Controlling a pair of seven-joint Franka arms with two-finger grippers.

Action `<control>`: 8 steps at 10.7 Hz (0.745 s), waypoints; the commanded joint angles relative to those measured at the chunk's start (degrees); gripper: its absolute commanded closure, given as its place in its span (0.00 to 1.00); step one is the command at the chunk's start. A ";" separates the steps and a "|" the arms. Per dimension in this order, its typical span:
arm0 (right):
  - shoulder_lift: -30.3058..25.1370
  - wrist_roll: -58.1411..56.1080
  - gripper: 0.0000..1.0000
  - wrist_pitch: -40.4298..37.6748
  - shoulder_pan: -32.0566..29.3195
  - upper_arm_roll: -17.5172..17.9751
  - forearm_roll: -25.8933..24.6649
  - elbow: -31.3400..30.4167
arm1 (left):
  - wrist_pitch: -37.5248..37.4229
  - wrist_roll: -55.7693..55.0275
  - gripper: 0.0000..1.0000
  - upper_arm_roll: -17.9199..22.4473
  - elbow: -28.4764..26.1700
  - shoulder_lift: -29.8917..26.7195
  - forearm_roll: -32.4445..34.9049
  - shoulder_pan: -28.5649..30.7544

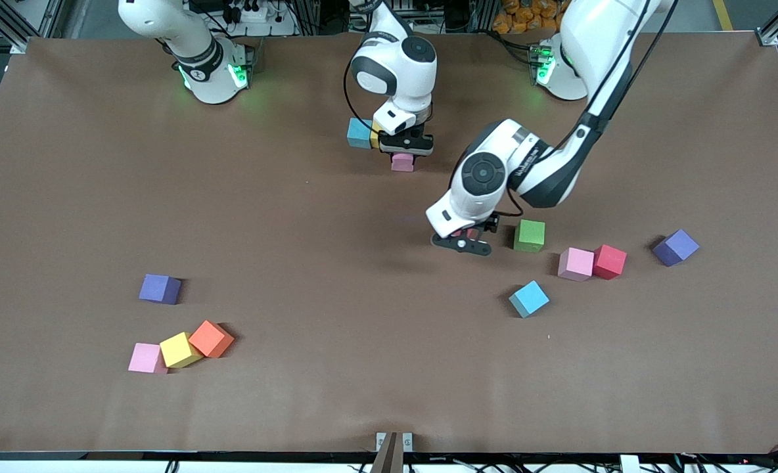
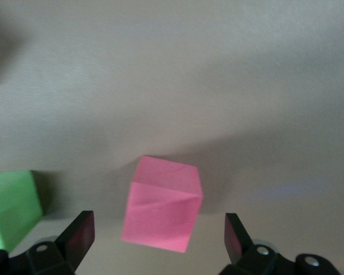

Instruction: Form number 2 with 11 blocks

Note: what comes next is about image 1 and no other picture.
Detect blue foam cube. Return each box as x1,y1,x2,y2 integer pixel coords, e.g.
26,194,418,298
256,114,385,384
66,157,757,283
509,280,551,319
347,118,374,150

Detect green foam cube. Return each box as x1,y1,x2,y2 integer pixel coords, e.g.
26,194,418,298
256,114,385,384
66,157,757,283
513,219,547,253

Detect orange foam cube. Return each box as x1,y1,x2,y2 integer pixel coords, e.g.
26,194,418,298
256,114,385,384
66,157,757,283
188,319,236,359

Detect paper table cover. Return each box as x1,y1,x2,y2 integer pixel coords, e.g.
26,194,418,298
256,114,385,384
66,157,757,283
0,32,778,455

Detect orange fruit bag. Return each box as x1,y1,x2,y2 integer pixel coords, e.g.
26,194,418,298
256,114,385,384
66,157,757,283
492,0,564,35

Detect purple foam cube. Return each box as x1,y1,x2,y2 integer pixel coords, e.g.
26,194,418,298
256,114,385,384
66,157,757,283
652,229,700,267
139,273,183,305

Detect black left camera cable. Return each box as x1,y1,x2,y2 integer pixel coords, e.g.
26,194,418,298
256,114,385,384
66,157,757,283
493,0,680,219

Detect black camera cable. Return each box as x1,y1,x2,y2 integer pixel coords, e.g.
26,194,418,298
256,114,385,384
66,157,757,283
343,26,367,122
493,0,680,219

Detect black right camera cable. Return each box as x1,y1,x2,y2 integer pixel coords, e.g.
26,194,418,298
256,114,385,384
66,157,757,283
343,26,367,122

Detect metal mounting bracket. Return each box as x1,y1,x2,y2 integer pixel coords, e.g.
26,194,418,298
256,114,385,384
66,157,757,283
375,431,414,454

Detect grey camera pole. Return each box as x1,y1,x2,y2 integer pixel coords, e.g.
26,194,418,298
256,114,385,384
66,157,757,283
369,431,404,473

